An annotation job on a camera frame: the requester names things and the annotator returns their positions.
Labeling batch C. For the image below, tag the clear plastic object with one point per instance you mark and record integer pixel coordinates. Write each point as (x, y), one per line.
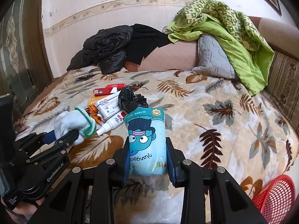
(165, 29)

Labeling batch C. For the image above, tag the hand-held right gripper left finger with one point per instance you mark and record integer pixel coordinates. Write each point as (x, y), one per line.
(126, 158)

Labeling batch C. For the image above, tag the orange packet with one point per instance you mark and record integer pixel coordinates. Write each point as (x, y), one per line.
(92, 102)

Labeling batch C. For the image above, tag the black cloth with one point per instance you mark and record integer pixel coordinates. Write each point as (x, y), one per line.
(144, 42)

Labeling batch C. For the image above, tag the grey quilted pillow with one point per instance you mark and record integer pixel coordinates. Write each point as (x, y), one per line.
(212, 56)

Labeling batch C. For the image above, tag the red cigarette pack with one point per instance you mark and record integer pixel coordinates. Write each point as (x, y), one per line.
(118, 86)
(102, 91)

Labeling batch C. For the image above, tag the white tube with red print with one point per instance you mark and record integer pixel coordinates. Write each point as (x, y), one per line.
(112, 122)

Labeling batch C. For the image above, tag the blue cartoon tissue packet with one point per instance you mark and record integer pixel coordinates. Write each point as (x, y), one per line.
(146, 142)

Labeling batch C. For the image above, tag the brown foil wrapper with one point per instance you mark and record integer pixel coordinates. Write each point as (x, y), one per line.
(94, 115)

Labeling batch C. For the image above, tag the padded bed headboard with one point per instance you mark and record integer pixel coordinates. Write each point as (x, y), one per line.
(168, 56)

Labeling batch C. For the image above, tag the green patterned quilt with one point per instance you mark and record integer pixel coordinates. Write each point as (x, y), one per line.
(238, 49)

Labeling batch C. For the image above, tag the leaf-printed blanket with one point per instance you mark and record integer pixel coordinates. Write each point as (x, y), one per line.
(201, 112)

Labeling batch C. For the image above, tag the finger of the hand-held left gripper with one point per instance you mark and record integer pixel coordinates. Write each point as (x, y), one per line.
(49, 137)
(70, 138)

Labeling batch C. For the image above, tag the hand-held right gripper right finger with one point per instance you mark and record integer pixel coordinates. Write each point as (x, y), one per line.
(170, 165)

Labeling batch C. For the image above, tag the black puffer jacket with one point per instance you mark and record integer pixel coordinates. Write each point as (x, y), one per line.
(102, 46)

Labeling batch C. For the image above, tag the person's left hand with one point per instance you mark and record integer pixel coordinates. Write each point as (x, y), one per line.
(25, 208)

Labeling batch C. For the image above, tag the black plastic bag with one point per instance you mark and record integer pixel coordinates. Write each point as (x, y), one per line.
(130, 99)

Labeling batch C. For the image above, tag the red plastic basket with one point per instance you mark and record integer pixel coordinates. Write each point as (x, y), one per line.
(276, 198)

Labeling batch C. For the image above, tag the white medicine box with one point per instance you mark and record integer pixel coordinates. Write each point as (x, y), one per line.
(111, 106)

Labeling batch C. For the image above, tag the white glove with green cuff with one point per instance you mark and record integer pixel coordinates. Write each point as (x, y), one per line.
(67, 122)

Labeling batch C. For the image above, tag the wooden door with glass panel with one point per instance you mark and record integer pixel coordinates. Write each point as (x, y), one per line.
(21, 51)

